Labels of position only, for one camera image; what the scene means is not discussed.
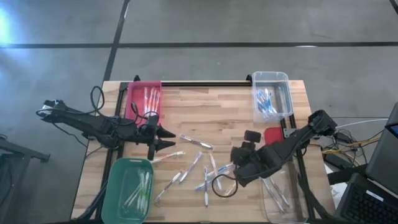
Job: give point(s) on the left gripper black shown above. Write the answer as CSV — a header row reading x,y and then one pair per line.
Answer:
x,y
146,133

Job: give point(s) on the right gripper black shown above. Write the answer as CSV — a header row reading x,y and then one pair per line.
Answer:
x,y
258,161

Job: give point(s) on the purple white packaged toothbrush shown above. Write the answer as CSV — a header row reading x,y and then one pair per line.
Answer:
x,y
197,141
168,186
275,196
191,166

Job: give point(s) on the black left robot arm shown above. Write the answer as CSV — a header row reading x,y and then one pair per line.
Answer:
x,y
93,124

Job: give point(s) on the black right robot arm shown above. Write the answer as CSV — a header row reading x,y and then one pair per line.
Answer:
x,y
295,140

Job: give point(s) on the silver mounting plate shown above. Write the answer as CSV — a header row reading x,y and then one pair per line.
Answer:
x,y
289,132

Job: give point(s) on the pink plastic bin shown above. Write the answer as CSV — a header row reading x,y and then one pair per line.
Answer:
x,y
135,102

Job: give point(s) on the shallow clear plastic tray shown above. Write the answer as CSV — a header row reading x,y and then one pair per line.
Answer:
x,y
298,202

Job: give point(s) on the green plastic bin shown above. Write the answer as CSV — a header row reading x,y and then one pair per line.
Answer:
x,y
115,186

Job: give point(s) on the black power brick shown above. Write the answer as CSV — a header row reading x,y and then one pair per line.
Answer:
x,y
332,158

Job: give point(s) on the tall clear plastic bin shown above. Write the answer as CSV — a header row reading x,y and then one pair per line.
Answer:
x,y
281,87

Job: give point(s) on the white paper sheet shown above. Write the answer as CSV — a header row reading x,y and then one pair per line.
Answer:
x,y
339,191

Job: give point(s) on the black keyboard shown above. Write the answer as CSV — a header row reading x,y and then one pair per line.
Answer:
x,y
370,205

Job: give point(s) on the computer monitor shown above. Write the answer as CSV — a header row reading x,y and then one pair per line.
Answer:
x,y
382,155

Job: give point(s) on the grey metal stand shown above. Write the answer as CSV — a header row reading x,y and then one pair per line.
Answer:
x,y
18,149

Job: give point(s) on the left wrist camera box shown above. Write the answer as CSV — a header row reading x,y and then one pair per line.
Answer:
x,y
153,119

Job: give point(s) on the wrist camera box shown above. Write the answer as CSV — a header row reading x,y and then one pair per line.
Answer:
x,y
252,137
153,119

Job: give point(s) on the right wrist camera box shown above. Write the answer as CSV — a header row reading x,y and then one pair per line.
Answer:
x,y
252,137

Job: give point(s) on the black table frame rail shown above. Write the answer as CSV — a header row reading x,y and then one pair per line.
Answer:
x,y
303,189
118,99
202,84

